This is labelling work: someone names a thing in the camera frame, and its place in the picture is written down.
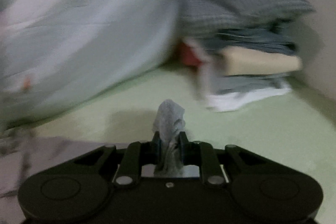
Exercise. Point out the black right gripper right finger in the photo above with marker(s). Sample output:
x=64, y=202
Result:
x=202, y=155

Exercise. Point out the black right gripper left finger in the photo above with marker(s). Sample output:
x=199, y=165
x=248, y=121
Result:
x=135, y=156

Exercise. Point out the grey fleece garment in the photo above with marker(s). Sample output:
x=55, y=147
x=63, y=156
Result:
x=23, y=154

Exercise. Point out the stack of folded clothes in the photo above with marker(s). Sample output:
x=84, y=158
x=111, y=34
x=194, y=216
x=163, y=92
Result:
x=243, y=48

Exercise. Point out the pale green storage bag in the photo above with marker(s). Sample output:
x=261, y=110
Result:
x=56, y=54

